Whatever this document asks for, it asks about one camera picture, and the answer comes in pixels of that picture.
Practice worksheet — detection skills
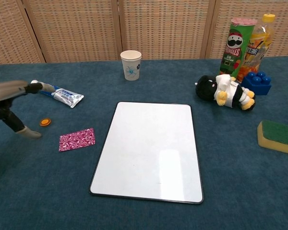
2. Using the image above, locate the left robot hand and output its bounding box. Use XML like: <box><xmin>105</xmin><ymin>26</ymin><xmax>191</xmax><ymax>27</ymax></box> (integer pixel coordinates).
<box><xmin>0</xmin><ymin>80</ymin><xmax>43</xmax><ymax>139</ymax></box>

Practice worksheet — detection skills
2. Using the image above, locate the pink patterned card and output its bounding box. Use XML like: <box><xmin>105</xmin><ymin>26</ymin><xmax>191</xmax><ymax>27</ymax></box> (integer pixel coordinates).
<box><xmin>59</xmin><ymin>127</ymin><xmax>96</xmax><ymax>152</ymax></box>

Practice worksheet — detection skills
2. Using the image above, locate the white blue toothpaste tube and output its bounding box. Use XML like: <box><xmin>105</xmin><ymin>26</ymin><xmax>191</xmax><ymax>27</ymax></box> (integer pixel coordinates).
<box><xmin>30</xmin><ymin>80</ymin><xmax>84</xmax><ymax>108</ymax></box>

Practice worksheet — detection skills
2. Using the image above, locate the white paper cup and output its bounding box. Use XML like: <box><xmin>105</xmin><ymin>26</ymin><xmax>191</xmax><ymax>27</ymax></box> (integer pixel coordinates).
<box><xmin>120</xmin><ymin>50</ymin><xmax>142</xmax><ymax>81</ymax></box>

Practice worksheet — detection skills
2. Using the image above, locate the white board with black rim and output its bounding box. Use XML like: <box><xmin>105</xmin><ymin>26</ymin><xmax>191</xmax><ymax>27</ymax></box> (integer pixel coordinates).
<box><xmin>89</xmin><ymin>101</ymin><xmax>204</xmax><ymax>205</ymax></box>

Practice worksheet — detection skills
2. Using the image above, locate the woven folding screen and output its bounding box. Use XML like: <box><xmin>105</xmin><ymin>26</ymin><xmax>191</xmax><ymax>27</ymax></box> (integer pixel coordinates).
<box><xmin>0</xmin><ymin>0</ymin><xmax>288</xmax><ymax>65</ymax></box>

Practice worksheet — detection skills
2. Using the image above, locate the black white plush toy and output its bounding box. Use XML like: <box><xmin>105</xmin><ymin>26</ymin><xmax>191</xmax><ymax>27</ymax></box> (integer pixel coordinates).
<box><xmin>195</xmin><ymin>74</ymin><xmax>256</xmax><ymax>112</ymax></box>

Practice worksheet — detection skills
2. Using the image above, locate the green Pringles can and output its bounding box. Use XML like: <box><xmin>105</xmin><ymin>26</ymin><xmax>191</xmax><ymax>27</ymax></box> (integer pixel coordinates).
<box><xmin>218</xmin><ymin>17</ymin><xmax>258</xmax><ymax>80</ymax></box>

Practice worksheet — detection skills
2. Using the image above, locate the blue building block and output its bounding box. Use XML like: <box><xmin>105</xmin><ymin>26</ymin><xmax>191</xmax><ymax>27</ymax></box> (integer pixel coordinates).
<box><xmin>241</xmin><ymin>71</ymin><xmax>272</xmax><ymax>96</ymax></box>

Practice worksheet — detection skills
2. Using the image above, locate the yellow drink bottle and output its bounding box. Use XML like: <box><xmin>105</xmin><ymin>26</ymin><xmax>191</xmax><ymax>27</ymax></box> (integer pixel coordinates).
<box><xmin>237</xmin><ymin>13</ymin><xmax>276</xmax><ymax>83</ymax></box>

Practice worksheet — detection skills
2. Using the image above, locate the green yellow sponge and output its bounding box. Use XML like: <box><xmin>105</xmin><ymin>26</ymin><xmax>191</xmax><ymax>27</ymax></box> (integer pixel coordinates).
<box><xmin>257</xmin><ymin>120</ymin><xmax>288</xmax><ymax>156</ymax></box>

